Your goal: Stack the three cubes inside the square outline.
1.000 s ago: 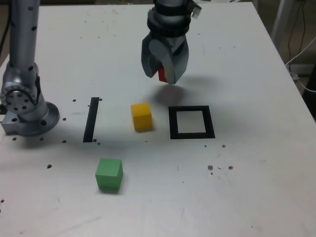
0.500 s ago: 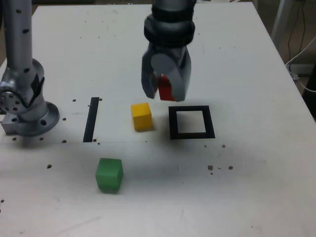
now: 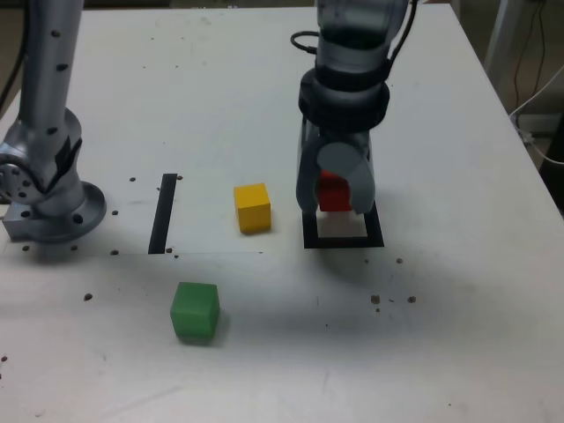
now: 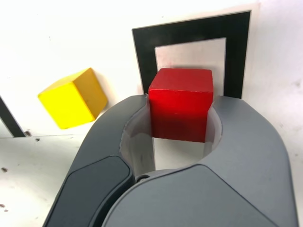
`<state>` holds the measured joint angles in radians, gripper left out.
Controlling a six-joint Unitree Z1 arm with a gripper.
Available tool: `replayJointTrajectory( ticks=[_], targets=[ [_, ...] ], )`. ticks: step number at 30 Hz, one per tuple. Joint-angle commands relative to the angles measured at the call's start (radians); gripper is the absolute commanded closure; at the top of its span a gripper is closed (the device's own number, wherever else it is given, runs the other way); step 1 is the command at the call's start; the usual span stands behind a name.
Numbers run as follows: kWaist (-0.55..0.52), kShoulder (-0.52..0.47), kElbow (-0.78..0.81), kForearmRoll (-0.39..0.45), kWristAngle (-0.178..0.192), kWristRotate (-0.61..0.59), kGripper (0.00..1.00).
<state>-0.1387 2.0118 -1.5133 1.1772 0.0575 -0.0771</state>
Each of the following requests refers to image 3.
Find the white metal frame leg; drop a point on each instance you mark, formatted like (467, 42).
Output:
(498, 35)

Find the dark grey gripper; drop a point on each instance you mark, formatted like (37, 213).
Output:
(346, 136)

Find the yellow cube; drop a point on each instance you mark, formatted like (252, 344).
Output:
(253, 207)

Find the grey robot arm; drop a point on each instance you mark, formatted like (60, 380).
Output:
(44, 88)

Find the red cube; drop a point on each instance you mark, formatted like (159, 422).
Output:
(333, 194)

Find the green cube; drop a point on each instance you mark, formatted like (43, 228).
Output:
(194, 315)

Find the black tape strip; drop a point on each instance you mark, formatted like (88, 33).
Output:
(162, 216)

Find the black tape square outline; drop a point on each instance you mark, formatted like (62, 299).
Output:
(343, 242)

